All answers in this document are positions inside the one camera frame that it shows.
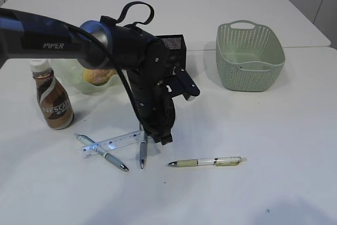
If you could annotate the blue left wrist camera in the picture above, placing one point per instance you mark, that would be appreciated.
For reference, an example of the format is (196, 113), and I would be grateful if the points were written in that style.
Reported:
(180, 83)

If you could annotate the brown coffee drink bottle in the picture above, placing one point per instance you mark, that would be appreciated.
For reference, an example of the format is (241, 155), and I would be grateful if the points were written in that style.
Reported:
(52, 98)

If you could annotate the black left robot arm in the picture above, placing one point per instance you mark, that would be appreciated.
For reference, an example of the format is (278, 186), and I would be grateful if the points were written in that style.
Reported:
(138, 57)

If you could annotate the grey grip pen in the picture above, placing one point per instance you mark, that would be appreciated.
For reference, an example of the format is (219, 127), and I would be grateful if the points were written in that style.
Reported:
(143, 151)
(99, 150)

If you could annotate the green plastic woven basket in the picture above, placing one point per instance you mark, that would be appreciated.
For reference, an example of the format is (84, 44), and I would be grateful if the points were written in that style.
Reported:
(249, 56)

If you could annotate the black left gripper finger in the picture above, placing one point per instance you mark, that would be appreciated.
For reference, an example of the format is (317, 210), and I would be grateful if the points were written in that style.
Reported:
(163, 140)

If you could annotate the clear plastic ruler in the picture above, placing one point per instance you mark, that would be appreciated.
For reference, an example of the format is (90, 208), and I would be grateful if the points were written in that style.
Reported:
(88, 150)

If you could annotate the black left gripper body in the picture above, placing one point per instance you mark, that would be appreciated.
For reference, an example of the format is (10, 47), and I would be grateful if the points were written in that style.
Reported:
(154, 107)

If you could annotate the green wavy glass plate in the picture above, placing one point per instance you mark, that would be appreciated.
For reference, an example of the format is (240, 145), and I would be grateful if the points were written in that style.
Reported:
(69, 73)

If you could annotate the sugared bread loaf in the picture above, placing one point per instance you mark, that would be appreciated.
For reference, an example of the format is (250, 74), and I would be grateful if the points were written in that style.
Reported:
(97, 77)

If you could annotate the beige grip white pen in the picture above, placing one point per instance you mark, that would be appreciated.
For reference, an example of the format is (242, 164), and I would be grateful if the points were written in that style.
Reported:
(219, 162)

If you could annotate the black mesh pen holder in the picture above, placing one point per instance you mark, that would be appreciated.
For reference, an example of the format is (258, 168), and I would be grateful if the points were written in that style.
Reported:
(176, 45)

